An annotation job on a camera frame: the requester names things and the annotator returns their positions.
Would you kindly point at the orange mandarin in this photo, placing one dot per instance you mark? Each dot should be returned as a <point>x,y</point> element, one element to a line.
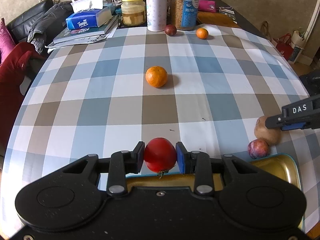
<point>156,76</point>

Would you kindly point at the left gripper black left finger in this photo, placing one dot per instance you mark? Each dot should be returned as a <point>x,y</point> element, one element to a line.
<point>121,164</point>

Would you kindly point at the stack of books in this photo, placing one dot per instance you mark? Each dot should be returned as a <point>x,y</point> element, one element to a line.
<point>84,36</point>

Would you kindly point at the blue tissue pack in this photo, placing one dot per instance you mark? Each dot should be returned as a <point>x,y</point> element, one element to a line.
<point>91,18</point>

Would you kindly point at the glass cereal jar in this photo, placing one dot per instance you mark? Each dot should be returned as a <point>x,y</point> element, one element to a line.
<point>183,13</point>

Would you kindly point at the red shopping bag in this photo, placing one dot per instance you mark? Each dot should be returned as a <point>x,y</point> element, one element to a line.
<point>284,46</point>

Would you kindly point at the far dark plum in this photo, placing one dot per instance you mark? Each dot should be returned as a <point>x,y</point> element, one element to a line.
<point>170,30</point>

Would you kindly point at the far small mandarin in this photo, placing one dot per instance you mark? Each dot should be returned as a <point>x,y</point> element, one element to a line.
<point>202,33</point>

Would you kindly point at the red tomato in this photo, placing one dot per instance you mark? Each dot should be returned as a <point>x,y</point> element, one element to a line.
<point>160,156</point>

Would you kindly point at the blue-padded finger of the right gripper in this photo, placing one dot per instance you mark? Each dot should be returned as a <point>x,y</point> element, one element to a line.
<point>293,126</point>

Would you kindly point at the kiwi on right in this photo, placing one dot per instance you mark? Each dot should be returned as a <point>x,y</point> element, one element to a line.
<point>272,136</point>

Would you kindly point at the red plum by tray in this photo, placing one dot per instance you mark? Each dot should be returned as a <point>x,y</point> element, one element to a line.
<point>258,148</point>

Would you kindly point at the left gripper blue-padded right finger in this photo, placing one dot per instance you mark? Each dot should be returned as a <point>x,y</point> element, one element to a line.
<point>196,163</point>

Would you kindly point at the pink pouch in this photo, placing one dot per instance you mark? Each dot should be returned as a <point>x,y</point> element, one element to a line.
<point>207,6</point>

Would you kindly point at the magenta cushion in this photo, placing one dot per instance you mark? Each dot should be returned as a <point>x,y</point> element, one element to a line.
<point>7,43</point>

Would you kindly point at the checkered tablecloth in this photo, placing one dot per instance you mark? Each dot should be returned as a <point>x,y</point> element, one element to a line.
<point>95,99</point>

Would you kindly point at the black leather sofa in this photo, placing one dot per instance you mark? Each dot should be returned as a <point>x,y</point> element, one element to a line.
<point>20,26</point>

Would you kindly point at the white paper bag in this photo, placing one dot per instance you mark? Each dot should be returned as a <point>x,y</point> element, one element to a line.
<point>298,42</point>

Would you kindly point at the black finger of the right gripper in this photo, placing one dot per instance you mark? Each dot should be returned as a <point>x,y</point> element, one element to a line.
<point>276,121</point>

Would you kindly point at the white purple thermos bottle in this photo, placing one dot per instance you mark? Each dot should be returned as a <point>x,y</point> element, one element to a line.
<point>156,11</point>

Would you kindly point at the yellow lid honey jar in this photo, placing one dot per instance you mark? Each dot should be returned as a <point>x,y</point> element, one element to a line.
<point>133,12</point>

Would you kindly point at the black puffer jacket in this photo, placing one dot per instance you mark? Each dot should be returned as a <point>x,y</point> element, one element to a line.
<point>311,82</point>

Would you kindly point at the wooden cutting board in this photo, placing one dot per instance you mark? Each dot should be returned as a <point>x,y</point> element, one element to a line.
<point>216,19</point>

